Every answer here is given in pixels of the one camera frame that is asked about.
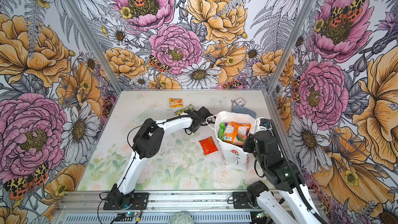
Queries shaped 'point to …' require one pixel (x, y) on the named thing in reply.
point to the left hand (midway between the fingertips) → (186, 125)
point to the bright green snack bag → (221, 131)
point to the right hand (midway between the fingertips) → (249, 140)
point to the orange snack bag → (235, 132)
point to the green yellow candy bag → (181, 111)
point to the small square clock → (240, 101)
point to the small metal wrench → (232, 101)
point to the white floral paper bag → (227, 149)
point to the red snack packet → (208, 145)
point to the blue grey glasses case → (241, 109)
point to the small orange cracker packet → (174, 102)
